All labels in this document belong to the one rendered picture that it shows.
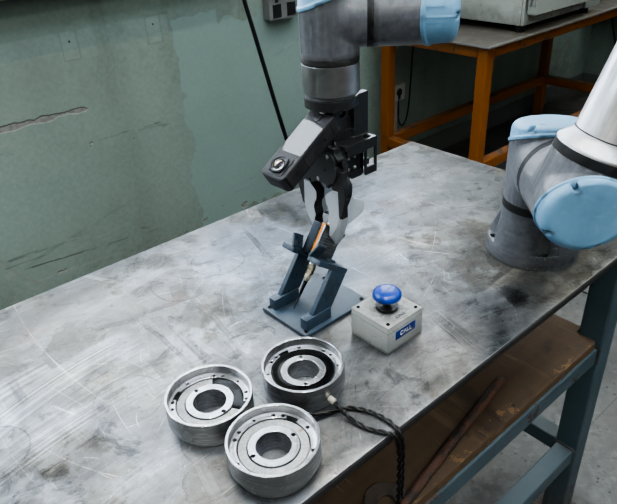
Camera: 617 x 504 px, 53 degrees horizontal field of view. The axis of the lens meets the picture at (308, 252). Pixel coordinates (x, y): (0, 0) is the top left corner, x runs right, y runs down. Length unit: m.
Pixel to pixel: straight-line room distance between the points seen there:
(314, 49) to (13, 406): 0.59
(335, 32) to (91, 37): 1.57
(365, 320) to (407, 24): 0.38
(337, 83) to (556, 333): 0.77
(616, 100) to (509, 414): 0.56
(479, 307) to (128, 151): 1.70
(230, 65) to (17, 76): 0.80
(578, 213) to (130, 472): 0.63
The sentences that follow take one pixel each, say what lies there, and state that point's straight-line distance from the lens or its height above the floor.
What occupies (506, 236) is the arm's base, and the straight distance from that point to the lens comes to 1.06.
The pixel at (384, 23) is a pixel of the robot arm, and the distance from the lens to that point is 0.78.
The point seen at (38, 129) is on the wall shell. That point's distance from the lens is 2.26.
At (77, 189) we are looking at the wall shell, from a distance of 2.36.
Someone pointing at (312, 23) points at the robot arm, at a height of 1.21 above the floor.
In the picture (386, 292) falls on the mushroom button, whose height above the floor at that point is 0.87.
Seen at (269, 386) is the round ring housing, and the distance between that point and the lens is 0.77.
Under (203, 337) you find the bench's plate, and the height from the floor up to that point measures 0.80.
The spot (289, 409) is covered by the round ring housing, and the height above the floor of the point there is 0.84.
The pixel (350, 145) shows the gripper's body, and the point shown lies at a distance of 0.83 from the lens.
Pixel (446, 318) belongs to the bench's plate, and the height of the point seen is 0.80.
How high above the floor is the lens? 1.36
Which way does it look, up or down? 31 degrees down
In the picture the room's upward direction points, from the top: 3 degrees counter-clockwise
